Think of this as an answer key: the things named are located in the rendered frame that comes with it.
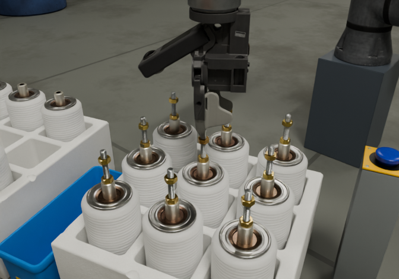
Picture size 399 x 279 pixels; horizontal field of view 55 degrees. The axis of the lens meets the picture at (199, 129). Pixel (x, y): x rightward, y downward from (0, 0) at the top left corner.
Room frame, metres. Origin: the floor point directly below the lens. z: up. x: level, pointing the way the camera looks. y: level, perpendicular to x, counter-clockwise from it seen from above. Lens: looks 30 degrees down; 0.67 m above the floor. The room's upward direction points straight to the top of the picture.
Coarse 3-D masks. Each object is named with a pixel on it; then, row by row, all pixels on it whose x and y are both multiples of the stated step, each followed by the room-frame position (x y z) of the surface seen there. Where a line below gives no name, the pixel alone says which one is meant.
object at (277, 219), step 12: (240, 192) 0.51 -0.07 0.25; (240, 204) 0.49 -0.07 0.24; (288, 204) 0.48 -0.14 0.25; (240, 216) 0.49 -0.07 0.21; (252, 216) 0.47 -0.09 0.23; (264, 216) 0.46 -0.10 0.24; (276, 216) 0.46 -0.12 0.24; (288, 216) 0.47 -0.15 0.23; (276, 228) 0.46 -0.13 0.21; (288, 228) 0.48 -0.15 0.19
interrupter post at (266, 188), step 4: (264, 180) 0.50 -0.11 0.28; (268, 180) 0.50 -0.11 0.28; (272, 180) 0.50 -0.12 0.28; (264, 184) 0.50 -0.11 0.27; (268, 184) 0.50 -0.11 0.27; (272, 184) 0.50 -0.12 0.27; (260, 188) 0.51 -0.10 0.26; (264, 188) 0.50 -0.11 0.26; (268, 188) 0.50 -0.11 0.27; (272, 188) 0.50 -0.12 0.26; (264, 192) 0.50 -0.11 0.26; (268, 192) 0.50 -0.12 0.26; (272, 192) 0.50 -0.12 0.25
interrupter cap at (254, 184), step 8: (256, 176) 0.54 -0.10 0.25; (248, 184) 0.52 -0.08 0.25; (256, 184) 0.52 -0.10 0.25; (280, 184) 0.52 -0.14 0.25; (256, 192) 0.50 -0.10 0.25; (280, 192) 0.50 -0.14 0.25; (288, 192) 0.50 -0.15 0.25; (256, 200) 0.48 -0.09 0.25; (264, 200) 0.48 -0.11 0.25; (272, 200) 0.48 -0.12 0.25; (280, 200) 0.48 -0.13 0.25
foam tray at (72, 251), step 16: (256, 160) 0.70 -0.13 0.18; (320, 176) 0.64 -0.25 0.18; (176, 192) 0.59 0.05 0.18; (304, 192) 0.59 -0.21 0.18; (144, 208) 0.54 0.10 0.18; (304, 208) 0.54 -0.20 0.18; (80, 224) 0.50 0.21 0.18; (304, 224) 0.50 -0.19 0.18; (64, 240) 0.46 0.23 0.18; (80, 240) 0.48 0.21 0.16; (208, 240) 0.48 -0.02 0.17; (288, 240) 0.46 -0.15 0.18; (304, 240) 0.46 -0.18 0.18; (64, 256) 0.44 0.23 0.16; (80, 256) 0.43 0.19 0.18; (96, 256) 0.43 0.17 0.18; (112, 256) 0.43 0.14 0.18; (128, 256) 0.43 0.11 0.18; (144, 256) 0.45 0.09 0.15; (208, 256) 0.43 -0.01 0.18; (288, 256) 0.43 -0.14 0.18; (304, 256) 0.54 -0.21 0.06; (64, 272) 0.45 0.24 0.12; (80, 272) 0.43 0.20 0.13; (96, 272) 0.42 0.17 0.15; (112, 272) 0.40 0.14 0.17; (128, 272) 0.40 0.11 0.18; (144, 272) 0.40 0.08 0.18; (160, 272) 0.40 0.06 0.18; (208, 272) 0.41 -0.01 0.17; (288, 272) 0.40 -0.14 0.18
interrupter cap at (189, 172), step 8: (184, 168) 0.57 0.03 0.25; (192, 168) 0.57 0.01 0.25; (216, 168) 0.57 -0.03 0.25; (184, 176) 0.54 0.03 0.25; (192, 176) 0.54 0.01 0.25; (208, 176) 0.55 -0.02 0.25; (216, 176) 0.54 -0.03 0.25; (192, 184) 0.52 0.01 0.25; (200, 184) 0.52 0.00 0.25; (208, 184) 0.52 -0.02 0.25
